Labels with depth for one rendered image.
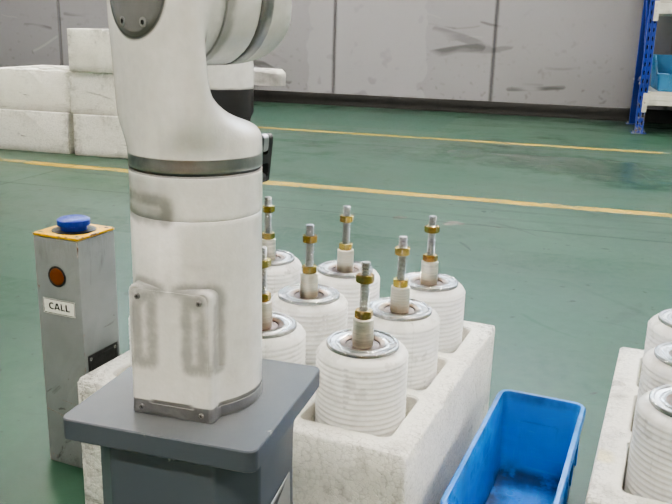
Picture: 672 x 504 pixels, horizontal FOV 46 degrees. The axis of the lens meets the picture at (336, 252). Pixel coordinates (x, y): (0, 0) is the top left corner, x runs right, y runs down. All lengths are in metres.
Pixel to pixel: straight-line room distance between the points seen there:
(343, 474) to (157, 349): 0.31
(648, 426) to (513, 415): 0.35
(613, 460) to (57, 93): 3.25
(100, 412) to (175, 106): 0.22
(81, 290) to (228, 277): 0.50
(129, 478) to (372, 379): 0.29
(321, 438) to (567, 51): 5.34
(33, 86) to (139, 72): 3.31
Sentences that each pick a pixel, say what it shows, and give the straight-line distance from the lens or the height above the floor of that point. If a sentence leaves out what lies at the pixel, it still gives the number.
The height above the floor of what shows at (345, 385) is 0.22.
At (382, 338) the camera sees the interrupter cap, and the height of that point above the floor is 0.25.
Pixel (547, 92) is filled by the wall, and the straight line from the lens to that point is 6.02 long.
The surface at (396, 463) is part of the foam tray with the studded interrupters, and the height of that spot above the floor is 0.17.
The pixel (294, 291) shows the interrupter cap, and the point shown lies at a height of 0.25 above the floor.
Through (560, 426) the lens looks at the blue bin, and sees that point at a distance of 1.08.
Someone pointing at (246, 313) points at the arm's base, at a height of 0.37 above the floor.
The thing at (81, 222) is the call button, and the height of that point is 0.33.
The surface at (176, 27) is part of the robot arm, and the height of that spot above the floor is 0.56.
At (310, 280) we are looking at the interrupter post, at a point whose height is 0.27.
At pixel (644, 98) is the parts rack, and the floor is 0.21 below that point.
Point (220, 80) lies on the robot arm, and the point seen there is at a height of 0.50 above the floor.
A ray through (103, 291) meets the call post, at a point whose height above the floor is 0.24.
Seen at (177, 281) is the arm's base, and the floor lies 0.40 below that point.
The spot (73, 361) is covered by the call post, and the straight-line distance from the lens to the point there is 1.07.
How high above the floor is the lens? 0.56
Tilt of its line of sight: 16 degrees down
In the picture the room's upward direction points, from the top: 2 degrees clockwise
